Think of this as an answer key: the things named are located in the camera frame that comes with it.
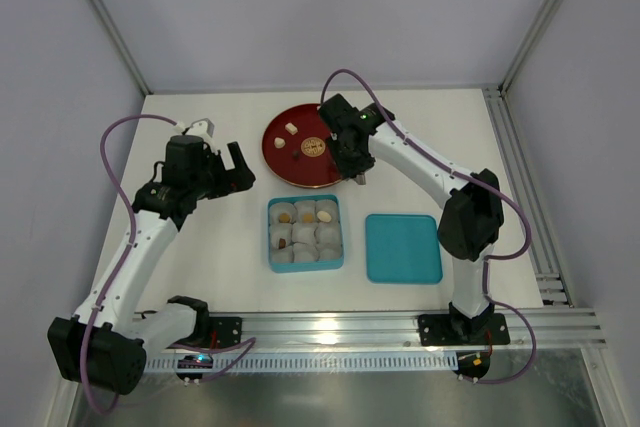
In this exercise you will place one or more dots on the aluminium rail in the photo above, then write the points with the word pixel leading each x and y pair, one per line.
pixel 552 327

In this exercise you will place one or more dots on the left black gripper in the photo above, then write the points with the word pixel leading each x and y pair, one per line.
pixel 228 177

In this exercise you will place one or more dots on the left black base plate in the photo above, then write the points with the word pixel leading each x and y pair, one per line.
pixel 224 332

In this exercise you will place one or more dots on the red round tray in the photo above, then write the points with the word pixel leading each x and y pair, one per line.
pixel 302 172

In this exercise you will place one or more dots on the white chocolate cube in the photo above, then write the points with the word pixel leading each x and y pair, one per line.
pixel 291 128

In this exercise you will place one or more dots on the teal box lid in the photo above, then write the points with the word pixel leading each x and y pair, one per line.
pixel 402 249

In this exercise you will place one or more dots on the left aluminium frame post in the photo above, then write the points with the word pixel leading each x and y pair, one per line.
pixel 115 37

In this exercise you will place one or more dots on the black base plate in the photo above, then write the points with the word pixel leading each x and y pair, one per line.
pixel 439 330
pixel 224 332

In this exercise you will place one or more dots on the tan round chocolate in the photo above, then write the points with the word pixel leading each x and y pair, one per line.
pixel 283 217

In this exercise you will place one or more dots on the teal box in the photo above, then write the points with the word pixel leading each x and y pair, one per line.
pixel 331 257

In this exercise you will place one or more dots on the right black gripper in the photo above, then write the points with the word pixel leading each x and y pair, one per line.
pixel 353 156

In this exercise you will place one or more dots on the right aluminium frame post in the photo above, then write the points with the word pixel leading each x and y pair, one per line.
pixel 540 23

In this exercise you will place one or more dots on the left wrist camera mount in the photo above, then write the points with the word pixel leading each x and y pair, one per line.
pixel 203 128

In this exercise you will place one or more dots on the perforated cable duct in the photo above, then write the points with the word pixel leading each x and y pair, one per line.
pixel 263 361

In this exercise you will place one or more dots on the aluminium frame post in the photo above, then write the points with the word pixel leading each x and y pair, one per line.
pixel 115 37
pixel 540 23

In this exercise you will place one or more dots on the cream oval chocolate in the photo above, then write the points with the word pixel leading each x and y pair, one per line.
pixel 324 216

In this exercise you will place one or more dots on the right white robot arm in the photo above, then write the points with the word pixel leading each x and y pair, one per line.
pixel 470 221

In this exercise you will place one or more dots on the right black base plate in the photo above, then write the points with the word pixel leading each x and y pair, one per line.
pixel 439 330

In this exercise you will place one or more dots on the cream chocolate piece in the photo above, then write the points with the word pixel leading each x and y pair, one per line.
pixel 279 143

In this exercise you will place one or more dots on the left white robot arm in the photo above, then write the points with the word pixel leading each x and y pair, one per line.
pixel 101 344

